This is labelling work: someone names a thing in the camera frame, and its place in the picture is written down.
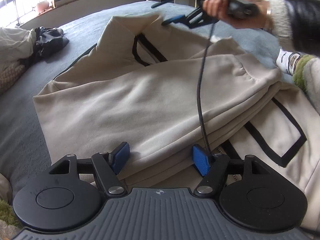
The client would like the dark furry garment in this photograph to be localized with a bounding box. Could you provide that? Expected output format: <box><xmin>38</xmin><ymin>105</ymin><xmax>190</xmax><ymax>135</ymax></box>
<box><xmin>20</xmin><ymin>27</ymin><xmax>69</xmax><ymax>67</ymax></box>

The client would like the pale beige crumpled garment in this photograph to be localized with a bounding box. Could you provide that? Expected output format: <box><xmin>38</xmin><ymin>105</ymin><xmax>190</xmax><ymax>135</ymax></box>
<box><xmin>1</xmin><ymin>27</ymin><xmax>36</xmax><ymax>72</ymax></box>

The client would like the beige zip hoodie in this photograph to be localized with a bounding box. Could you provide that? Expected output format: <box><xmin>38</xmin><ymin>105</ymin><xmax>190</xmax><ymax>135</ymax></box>
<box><xmin>34</xmin><ymin>14</ymin><xmax>319</xmax><ymax>229</ymax></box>

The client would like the person right hand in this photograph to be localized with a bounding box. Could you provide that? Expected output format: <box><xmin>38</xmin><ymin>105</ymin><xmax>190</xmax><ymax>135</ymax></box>
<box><xmin>202</xmin><ymin>0</ymin><xmax>273</xmax><ymax>30</ymax></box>

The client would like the checked pink cloth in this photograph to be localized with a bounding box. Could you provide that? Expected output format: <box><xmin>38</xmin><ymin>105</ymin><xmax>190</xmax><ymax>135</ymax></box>
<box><xmin>0</xmin><ymin>61</ymin><xmax>26</xmax><ymax>94</ymax></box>

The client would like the white printed sock foot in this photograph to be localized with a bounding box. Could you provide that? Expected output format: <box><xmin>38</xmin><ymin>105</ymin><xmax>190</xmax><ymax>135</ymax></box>
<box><xmin>276</xmin><ymin>48</ymin><xmax>303</xmax><ymax>76</ymax></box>

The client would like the black leather sleeve forearm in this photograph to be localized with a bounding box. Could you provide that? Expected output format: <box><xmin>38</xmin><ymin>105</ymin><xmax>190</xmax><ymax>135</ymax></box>
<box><xmin>270</xmin><ymin>0</ymin><xmax>319</xmax><ymax>56</ymax></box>

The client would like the black cable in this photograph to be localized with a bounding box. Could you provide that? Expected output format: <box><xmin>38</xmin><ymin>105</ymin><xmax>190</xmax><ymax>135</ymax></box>
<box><xmin>196</xmin><ymin>22</ymin><xmax>217</xmax><ymax>156</ymax></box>

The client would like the grey-blue bed blanket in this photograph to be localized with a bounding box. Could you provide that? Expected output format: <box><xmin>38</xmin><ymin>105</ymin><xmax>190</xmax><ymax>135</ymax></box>
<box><xmin>0</xmin><ymin>0</ymin><xmax>296</xmax><ymax>198</ymax></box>

